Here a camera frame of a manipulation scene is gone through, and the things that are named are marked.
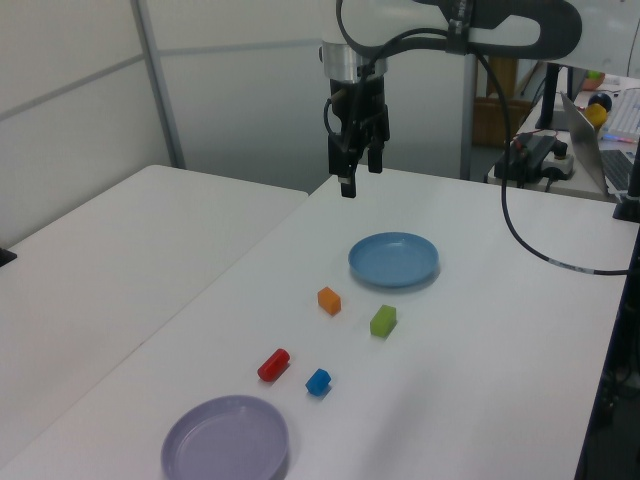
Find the black monitor stand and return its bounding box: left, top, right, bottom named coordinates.
left=534, top=63, right=569, bottom=132

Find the green block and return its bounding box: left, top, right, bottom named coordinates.
left=369, top=304, right=398, bottom=340

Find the red cylinder block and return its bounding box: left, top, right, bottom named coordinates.
left=256, top=348, right=291, bottom=383

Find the silver laptop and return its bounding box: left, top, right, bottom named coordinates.
left=559, top=91, right=639, bottom=197

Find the yellow ball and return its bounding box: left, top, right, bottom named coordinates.
left=585, top=103, right=609, bottom=129

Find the black power adapter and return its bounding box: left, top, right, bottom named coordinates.
left=509, top=132, right=569, bottom=164

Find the blue block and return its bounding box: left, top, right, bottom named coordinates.
left=305, top=368, right=333, bottom=398

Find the white keyboard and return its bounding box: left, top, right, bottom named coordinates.
left=599, top=88, right=640, bottom=142

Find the white office desk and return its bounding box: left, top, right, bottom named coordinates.
left=483, top=64, right=640, bottom=204

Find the blue plate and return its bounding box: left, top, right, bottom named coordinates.
left=347, top=231, right=440, bottom=290

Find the black table side frame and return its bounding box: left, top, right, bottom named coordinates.
left=574, top=219, right=640, bottom=480

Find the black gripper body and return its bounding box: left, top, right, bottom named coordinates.
left=327, top=74, right=390, bottom=139

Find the purple plate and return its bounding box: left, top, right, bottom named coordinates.
left=160, top=394, right=291, bottom=480

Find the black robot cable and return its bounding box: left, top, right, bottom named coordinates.
left=323, top=0, right=632, bottom=277

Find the grey partition post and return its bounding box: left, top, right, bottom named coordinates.
left=130, top=0, right=186, bottom=169
left=459, top=49, right=477, bottom=181

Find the orange block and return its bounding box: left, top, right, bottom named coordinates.
left=317, top=286, right=342, bottom=316

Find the wooden cabinet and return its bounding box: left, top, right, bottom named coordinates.
left=472, top=57, right=532, bottom=147

